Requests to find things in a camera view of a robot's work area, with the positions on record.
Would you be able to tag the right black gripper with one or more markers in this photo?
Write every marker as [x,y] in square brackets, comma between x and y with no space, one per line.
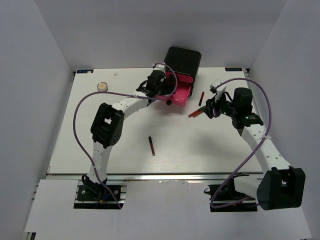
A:
[211,104]

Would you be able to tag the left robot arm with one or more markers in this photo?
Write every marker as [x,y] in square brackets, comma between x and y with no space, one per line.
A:
[108,123]

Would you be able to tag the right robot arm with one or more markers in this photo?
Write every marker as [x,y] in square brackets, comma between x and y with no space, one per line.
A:
[282,185]

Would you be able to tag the black drawer cabinet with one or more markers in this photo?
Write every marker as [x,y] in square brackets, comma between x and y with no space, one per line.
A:
[184,61]

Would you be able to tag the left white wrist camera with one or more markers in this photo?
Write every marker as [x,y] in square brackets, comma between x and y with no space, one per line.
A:
[159,67]

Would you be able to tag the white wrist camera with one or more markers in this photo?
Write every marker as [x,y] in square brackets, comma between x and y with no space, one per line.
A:
[216,89]
[159,67]

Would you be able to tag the round gold powder compact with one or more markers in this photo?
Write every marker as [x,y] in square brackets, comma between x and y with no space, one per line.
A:
[102,86]

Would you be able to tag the right blue table sticker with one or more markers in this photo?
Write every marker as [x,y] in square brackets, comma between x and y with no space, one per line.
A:
[233,69]

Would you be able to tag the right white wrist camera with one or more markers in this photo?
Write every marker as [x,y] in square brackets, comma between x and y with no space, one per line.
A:
[216,89]

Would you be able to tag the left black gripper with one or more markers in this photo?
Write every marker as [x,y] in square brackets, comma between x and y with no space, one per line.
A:
[170,89]

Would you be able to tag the blue table sticker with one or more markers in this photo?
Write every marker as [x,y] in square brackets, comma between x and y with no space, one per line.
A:
[233,69]
[84,71]

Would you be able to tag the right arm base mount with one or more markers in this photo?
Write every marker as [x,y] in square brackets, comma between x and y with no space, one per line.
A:
[227,196]

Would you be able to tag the dark red lip gloss tube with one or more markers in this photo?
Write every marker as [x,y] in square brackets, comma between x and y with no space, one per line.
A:
[151,146]

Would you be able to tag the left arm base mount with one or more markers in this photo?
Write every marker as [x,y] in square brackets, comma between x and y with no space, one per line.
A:
[86,199]

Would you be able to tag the left blue table sticker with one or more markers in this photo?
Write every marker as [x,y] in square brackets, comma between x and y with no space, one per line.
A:
[84,71]

